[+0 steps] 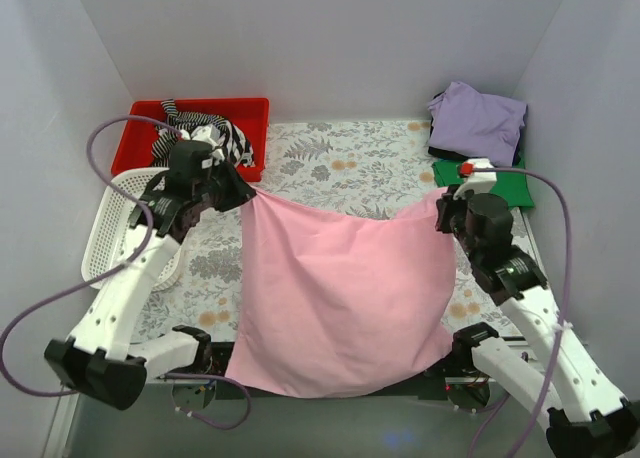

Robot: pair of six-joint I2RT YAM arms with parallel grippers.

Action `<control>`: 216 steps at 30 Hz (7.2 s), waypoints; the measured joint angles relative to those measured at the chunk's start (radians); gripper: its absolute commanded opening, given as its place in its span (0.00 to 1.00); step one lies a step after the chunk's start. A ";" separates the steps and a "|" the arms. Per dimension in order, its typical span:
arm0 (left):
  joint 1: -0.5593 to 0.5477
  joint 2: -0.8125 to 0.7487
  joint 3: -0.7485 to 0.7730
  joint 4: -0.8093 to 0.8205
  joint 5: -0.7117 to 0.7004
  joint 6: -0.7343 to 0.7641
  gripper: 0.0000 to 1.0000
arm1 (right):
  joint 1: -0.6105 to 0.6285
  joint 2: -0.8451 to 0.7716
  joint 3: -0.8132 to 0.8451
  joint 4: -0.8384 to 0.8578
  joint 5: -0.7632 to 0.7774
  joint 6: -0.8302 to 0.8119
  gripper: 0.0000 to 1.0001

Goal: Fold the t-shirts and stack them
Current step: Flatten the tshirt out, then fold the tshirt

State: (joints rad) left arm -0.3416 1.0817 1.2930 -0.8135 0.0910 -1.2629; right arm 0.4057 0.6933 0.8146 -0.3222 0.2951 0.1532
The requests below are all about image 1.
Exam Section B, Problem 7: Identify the pink t shirt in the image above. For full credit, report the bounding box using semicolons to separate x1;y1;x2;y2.
226;190;456;398

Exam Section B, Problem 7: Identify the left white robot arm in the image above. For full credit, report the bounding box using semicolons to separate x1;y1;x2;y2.
44;141;256;410

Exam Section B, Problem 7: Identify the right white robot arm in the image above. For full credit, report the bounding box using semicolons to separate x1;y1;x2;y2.
436;185;639;457

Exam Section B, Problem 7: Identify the black white striped shirt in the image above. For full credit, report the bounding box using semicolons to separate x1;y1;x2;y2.
151;99;255;167

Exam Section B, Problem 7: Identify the folded green shirt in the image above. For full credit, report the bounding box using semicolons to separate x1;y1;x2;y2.
432;160;535;208

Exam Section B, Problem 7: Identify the red plastic bin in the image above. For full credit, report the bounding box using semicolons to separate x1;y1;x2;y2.
111;98;269;182

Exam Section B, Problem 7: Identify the white plastic basket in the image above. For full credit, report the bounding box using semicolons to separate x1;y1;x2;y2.
81;167;164;281

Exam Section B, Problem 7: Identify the folded purple shirt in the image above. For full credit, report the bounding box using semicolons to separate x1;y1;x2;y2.
427;81;528;170

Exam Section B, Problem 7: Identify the floral table mat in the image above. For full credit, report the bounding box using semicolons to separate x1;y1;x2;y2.
134;119;541;342

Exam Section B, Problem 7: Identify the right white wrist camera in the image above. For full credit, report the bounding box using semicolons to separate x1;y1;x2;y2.
453;158;497;200

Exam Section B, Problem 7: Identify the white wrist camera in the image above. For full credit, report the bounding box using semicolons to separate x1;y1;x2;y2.
453;158;497;200
190;125;226;160

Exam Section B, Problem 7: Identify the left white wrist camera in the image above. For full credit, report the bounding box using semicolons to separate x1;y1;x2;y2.
190;125;226;160

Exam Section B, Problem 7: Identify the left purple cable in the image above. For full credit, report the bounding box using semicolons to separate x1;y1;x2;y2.
0;116;251;431

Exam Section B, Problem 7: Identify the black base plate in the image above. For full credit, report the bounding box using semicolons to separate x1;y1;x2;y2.
168;342;491;408

